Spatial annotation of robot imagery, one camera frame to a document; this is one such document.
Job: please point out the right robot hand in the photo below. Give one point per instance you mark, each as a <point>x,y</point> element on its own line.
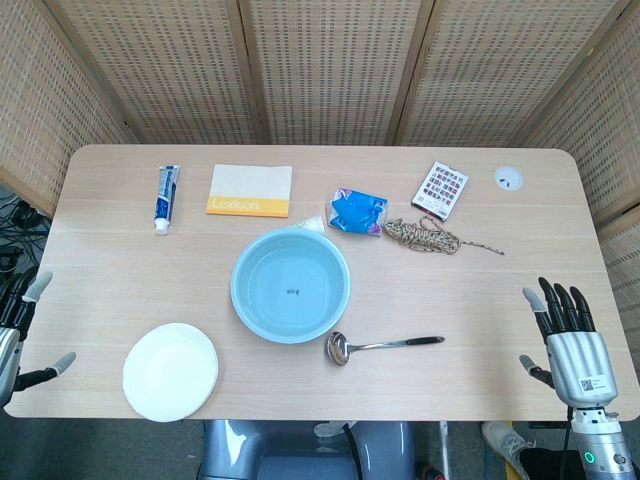
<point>582,362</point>

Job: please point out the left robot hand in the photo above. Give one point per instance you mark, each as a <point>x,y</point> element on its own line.
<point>9,345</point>

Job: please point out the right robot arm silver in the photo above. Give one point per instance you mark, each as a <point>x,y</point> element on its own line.
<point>600,445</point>

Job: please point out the light blue plastic basin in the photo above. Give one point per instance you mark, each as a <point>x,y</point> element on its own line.
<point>290,285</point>

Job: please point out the white sneaker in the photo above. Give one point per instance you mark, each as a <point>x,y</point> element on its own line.
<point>505,445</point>

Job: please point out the white round plate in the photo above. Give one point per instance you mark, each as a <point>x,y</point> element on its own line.
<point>170,371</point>

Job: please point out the blue white toothpaste tube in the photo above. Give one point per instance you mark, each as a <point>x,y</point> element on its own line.
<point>166,199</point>

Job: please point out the colourful card pack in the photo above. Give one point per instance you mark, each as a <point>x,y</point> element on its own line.
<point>440,191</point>

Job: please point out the blue plastic packet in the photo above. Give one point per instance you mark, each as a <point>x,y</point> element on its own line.
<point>356,210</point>

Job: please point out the white orange Lexicon notebook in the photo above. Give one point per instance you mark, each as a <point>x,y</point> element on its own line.
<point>250,190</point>

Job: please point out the grey robot torso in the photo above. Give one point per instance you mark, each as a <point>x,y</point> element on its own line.
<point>300,450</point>

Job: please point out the white paper cup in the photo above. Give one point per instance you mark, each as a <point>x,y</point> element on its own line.
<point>312,225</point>

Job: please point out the woven wooden folding screen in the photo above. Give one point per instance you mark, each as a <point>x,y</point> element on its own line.
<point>320,65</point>

